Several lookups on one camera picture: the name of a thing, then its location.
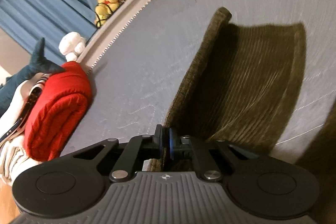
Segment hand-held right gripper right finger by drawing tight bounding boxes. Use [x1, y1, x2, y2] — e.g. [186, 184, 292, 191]
[168, 128, 260, 182]

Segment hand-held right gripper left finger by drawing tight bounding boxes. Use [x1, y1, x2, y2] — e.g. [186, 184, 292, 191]
[75, 124, 166, 183]

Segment olive corduroy pants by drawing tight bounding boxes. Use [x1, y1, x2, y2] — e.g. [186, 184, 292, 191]
[147, 7, 307, 180]

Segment red folded quilt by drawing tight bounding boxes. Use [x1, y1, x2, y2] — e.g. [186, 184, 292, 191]
[25, 61, 93, 161]

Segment white plush toy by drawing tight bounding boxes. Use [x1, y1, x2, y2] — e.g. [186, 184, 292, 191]
[58, 32, 87, 62]

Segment dark teal shark plush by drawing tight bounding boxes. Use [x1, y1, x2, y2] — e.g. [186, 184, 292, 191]
[0, 38, 66, 109]

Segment white folded blanket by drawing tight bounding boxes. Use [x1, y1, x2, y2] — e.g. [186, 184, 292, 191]
[0, 82, 45, 186]

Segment yellow plush with black straps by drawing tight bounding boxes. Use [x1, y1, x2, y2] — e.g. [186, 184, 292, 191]
[94, 4, 116, 27]

